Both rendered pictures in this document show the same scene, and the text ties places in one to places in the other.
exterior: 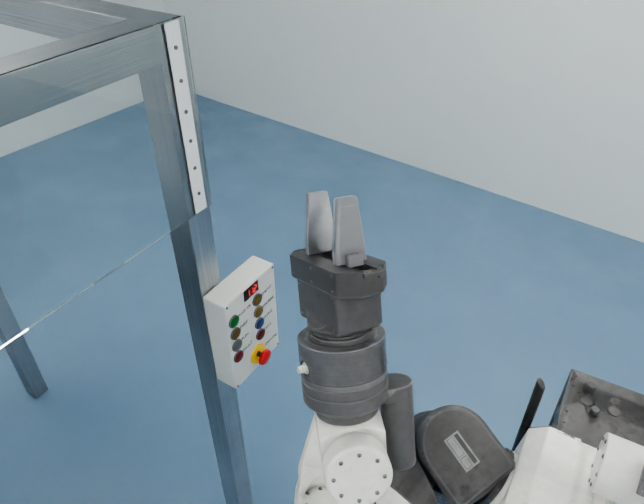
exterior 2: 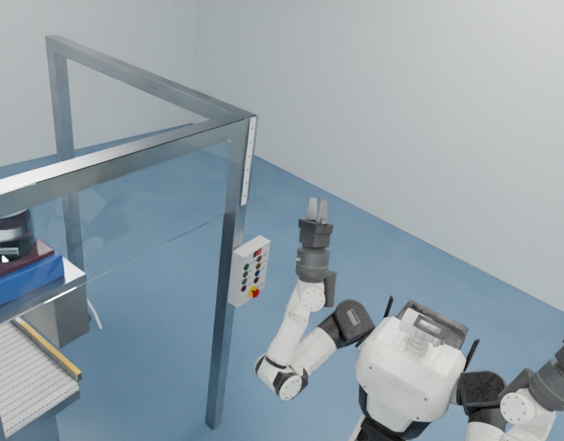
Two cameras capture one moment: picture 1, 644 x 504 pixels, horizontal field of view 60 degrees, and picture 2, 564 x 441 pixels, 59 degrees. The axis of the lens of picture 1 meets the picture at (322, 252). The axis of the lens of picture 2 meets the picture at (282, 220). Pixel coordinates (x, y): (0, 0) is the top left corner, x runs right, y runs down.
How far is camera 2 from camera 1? 0.83 m
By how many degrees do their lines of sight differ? 7
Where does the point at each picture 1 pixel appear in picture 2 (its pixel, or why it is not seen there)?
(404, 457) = (329, 302)
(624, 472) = (410, 318)
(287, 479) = (244, 395)
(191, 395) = (185, 335)
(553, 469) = (390, 329)
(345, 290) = (319, 230)
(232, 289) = (248, 249)
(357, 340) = (319, 251)
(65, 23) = (200, 107)
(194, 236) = (236, 217)
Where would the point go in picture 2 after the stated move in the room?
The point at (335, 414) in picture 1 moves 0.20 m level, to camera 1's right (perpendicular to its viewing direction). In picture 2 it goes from (307, 276) to (383, 288)
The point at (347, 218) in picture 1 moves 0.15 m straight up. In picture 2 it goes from (322, 206) to (334, 154)
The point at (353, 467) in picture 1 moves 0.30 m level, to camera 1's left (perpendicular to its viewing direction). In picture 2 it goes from (311, 295) to (197, 277)
